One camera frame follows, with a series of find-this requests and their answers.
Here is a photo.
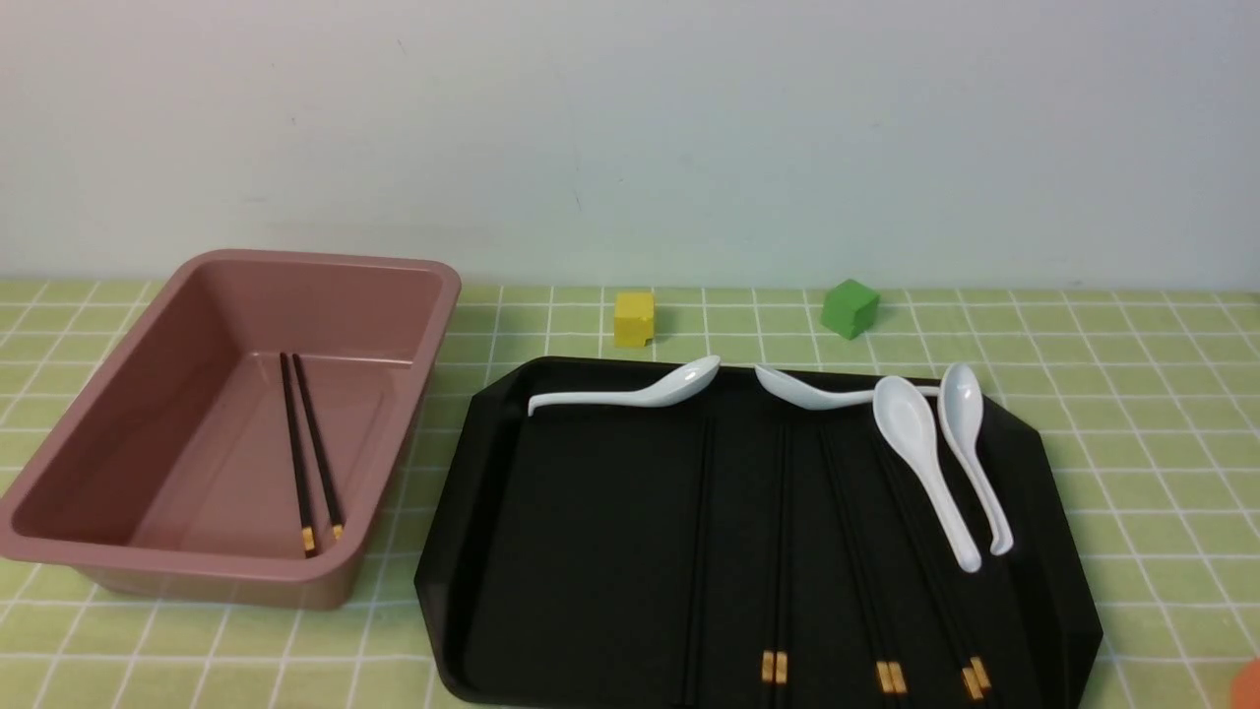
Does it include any yellow cube block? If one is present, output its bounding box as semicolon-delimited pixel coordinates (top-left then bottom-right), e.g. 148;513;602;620
614;291;656;349

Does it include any white spoon far left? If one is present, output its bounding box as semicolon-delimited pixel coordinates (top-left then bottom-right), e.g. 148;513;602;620
527;355;722;417

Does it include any white spoon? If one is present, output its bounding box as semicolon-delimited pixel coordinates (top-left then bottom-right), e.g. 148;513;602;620
937;361;1014;557
527;355;722;417
755;365;941;411
872;377;982;573

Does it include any black serving tray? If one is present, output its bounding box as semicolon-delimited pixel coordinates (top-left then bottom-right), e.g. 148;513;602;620
415;356;1103;708

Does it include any green cube block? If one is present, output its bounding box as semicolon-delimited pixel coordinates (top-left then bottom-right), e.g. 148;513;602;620
820;280;881;340

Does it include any black chopstick left pair outer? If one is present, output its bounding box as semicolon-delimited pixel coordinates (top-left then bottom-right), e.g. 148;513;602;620
759;424;788;708

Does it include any black chopstick pair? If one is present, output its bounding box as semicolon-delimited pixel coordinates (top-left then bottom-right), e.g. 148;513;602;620
829;433;911;709
891;474;997;709
879;463;987;709
759;424;788;708
819;433;898;709
769;426;791;708

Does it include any white spoon far right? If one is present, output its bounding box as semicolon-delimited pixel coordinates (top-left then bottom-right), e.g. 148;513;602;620
937;361;1014;557

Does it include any black chopstick in bin left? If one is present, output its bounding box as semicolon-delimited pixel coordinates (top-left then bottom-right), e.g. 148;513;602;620
278;353;318;559

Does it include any black chopstick left pair inner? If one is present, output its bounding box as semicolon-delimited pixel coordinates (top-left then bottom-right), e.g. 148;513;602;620
769;426;791;708

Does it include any black chopstick middle pair left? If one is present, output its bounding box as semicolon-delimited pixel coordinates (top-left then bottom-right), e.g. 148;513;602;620
819;433;898;709

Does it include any pink plastic bin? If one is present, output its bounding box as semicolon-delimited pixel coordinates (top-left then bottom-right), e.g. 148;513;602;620
3;251;461;610

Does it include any black chopstick middle pair right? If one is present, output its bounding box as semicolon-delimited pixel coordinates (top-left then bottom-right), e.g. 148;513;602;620
829;433;911;709

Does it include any black chopstick right pair left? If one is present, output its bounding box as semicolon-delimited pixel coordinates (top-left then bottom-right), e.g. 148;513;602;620
879;463;987;709

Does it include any orange cube block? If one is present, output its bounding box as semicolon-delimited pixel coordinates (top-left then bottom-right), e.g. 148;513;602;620
1229;657;1260;709

